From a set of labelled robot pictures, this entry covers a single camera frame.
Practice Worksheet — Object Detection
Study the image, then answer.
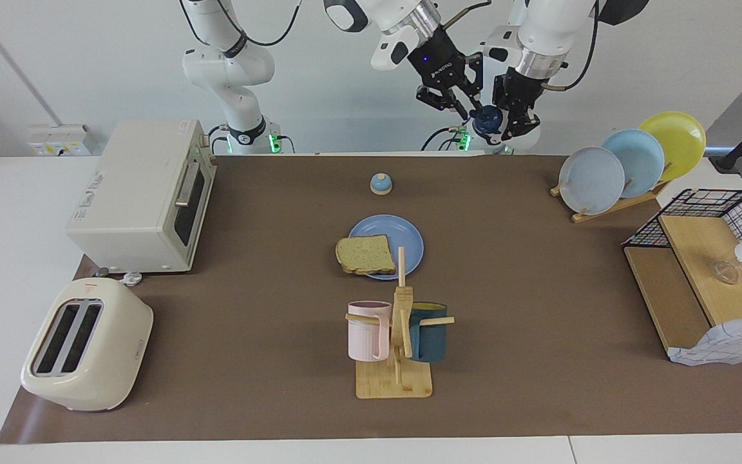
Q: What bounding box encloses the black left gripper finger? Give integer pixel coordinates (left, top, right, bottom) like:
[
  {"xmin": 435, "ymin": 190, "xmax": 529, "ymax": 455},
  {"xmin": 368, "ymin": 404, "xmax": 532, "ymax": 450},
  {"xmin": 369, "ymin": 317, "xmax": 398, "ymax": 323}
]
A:
[
  {"xmin": 511, "ymin": 103, "xmax": 540, "ymax": 140},
  {"xmin": 491, "ymin": 74, "xmax": 515, "ymax": 128}
]

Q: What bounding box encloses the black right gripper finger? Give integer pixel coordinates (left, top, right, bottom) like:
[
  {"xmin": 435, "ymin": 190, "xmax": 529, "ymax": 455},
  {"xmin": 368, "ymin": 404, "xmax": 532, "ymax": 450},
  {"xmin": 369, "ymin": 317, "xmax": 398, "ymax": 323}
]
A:
[
  {"xmin": 416, "ymin": 83, "xmax": 470, "ymax": 123},
  {"xmin": 459, "ymin": 54, "xmax": 485, "ymax": 108}
]

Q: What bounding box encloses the clear squeeze bottle blue cap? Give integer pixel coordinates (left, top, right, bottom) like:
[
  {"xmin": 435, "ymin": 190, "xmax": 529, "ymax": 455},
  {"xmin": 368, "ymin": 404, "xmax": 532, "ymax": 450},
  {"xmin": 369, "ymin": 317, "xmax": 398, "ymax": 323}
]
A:
[{"xmin": 470, "ymin": 105, "xmax": 542, "ymax": 153}]

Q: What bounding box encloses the toasted bread slice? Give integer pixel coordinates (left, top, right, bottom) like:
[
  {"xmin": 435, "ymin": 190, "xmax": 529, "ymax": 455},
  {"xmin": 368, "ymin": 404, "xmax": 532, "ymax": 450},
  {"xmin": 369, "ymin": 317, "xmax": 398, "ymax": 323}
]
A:
[{"xmin": 336, "ymin": 235, "xmax": 397, "ymax": 276}]

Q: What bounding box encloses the pale grey plate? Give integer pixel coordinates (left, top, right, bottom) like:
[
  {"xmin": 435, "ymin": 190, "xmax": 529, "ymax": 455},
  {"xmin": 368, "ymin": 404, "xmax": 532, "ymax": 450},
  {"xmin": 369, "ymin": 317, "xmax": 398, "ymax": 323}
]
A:
[{"xmin": 558, "ymin": 147, "xmax": 625, "ymax": 215}]

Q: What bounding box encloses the light blue plate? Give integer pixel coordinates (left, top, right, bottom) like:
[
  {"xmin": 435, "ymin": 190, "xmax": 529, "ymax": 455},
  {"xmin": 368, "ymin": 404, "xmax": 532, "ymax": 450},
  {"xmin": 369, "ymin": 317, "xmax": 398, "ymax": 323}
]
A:
[{"xmin": 602, "ymin": 129, "xmax": 666, "ymax": 198}]

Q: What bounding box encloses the wooden plate rack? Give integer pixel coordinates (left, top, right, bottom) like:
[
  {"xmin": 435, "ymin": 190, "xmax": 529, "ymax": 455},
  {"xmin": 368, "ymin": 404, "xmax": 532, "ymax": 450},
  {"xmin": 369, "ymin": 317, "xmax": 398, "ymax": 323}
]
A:
[{"xmin": 550, "ymin": 163, "xmax": 673, "ymax": 224}]

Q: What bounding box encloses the blue round plate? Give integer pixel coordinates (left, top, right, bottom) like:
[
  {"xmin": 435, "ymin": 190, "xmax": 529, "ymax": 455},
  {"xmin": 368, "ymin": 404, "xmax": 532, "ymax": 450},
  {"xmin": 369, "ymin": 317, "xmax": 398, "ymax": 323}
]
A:
[{"xmin": 347, "ymin": 215, "xmax": 424, "ymax": 281}]

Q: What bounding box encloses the yellow plate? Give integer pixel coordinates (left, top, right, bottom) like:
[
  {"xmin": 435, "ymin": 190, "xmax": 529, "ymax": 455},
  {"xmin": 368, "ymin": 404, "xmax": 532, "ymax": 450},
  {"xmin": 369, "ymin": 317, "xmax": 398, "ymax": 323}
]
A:
[{"xmin": 640, "ymin": 111, "xmax": 707, "ymax": 182}]

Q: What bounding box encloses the teal mug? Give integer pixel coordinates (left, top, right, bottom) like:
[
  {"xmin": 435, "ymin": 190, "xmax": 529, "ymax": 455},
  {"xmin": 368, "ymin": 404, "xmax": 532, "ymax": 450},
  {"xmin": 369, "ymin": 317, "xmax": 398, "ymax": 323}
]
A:
[{"xmin": 408, "ymin": 302, "xmax": 448, "ymax": 363}]

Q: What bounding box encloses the pink mug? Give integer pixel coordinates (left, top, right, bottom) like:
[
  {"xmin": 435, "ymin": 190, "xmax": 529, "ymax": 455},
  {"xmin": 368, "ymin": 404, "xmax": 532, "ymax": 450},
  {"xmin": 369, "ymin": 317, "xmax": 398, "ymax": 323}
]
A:
[{"xmin": 347, "ymin": 300, "xmax": 392, "ymax": 362}]

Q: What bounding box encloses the small clear glass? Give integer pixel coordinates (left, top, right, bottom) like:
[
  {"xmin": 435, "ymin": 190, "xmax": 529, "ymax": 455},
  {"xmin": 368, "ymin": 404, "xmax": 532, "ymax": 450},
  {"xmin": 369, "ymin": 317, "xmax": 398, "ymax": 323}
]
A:
[{"xmin": 709, "ymin": 260, "xmax": 740, "ymax": 285}]

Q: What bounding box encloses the wooden mug tree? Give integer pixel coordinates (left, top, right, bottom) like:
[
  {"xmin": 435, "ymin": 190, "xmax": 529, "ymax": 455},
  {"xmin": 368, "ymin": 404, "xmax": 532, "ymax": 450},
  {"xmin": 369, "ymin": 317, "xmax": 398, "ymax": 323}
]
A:
[{"xmin": 345, "ymin": 247, "xmax": 456, "ymax": 399}]

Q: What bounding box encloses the brown table mat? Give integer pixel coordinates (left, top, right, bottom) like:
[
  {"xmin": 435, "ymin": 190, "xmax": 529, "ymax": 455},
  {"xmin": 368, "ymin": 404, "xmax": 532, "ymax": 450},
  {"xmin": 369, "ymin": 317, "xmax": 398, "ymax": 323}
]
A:
[{"xmin": 0, "ymin": 155, "xmax": 742, "ymax": 444}]

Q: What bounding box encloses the white toaster oven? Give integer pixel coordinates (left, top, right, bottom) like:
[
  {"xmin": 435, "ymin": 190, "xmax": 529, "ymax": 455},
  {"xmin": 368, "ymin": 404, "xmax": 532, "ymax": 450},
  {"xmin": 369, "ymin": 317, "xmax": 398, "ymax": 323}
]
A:
[{"xmin": 65, "ymin": 119, "xmax": 217, "ymax": 275}]

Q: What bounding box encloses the cream two-slot toaster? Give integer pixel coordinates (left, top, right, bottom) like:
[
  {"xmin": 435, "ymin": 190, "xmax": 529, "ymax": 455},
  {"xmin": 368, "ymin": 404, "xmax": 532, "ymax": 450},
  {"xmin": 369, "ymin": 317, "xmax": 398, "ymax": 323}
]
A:
[{"xmin": 21, "ymin": 277, "xmax": 154, "ymax": 412}]

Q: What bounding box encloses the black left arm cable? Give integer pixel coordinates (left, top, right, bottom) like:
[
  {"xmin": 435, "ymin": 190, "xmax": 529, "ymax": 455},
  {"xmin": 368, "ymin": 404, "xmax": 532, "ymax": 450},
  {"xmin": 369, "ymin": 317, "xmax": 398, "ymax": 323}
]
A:
[{"xmin": 540, "ymin": 0, "xmax": 605, "ymax": 91}]

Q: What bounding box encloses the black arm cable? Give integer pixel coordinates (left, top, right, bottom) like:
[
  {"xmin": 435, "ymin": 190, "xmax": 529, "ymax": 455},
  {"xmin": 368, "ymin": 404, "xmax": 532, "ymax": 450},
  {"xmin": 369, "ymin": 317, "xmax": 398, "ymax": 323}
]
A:
[
  {"xmin": 180, "ymin": 0, "xmax": 493, "ymax": 48},
  {"xmin": 540, "ymin": 0, "xmax": 605, "ymax": 91}
]

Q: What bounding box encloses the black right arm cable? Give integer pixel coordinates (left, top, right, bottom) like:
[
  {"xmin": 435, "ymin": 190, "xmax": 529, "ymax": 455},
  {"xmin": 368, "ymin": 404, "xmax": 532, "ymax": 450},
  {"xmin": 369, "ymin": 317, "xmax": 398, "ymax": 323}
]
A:
[{"xmin": 180, "ymin": 0, "xmax": 493, "ymax": 48}]

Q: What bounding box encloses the wooden shelf with wire frame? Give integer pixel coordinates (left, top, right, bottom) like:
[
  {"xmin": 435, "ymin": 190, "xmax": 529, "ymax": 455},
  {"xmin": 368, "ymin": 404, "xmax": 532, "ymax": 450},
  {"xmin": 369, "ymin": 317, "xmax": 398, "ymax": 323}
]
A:
[{"xmin": 622, "ymin": 189, "xmax": 742, "ymax": 362}]

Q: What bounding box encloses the white toaster power cable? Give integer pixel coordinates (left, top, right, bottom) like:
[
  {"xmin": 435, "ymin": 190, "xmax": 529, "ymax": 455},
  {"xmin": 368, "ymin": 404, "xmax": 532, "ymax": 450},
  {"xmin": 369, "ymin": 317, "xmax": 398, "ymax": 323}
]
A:
[{"xmin": 96, "ymin": 267, "xmax": 144, "ymax": 286}]

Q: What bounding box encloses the white wall socket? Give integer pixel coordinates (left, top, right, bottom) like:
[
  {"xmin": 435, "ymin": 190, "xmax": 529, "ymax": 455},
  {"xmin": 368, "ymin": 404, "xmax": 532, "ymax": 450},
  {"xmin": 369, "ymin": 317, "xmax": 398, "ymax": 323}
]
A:
[{"xmin": 28, "ymin": 124, "xmax": 98, "ymax": 156}]

